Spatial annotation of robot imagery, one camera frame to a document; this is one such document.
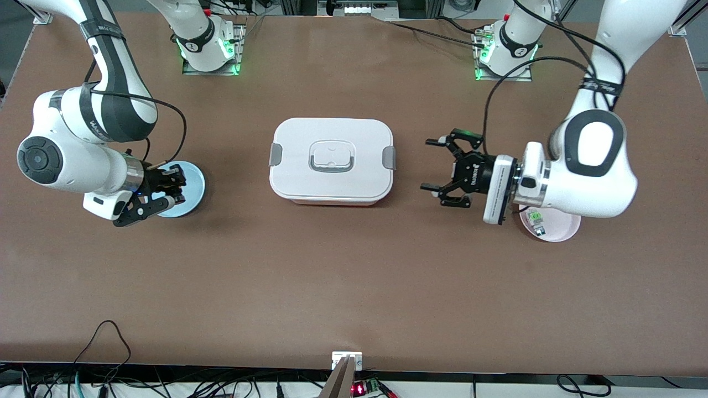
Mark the pale pink round plate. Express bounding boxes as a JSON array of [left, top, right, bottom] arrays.
[[518, 206, 581, 243]]

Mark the white lunch box grey handle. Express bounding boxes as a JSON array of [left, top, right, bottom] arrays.
[[269, 117, 397, 206]]

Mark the circuit board red display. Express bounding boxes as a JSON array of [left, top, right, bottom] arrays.
[[351, 379, 383, 397]]

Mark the black cable strap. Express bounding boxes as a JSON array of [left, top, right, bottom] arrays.
[[79, 19, 123, 40], [578, 77, 624, 96]]

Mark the black looped cable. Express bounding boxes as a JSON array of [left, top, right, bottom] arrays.
[[74, 320, 132, 365]]

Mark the black cable across table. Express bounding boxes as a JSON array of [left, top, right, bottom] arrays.
[[382, 19, 487, 50]]

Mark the black cable tangle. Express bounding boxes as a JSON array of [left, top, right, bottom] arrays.
[[0, 362, 332, 398]]

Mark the white lit background device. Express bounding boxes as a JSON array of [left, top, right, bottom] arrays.
[[318, 0, 399, 17]]

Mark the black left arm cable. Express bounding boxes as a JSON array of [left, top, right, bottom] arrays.
[[482, 0, 627, 158]]

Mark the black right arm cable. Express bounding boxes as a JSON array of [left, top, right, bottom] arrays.
[[83, 55, 188, 166]]

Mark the small white edge bracket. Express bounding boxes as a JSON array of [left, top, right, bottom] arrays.
[[332, 352, 363, 371]]

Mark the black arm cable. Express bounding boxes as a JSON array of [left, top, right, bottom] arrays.
[[482, 0, 627, 158], [83, 55, 188, 166]]

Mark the light blue round plate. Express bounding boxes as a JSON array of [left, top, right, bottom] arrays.
[[157, 161, 206, 218]]

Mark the black curled cable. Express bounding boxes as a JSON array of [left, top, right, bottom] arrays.
[[556, 374, 612, 397]]

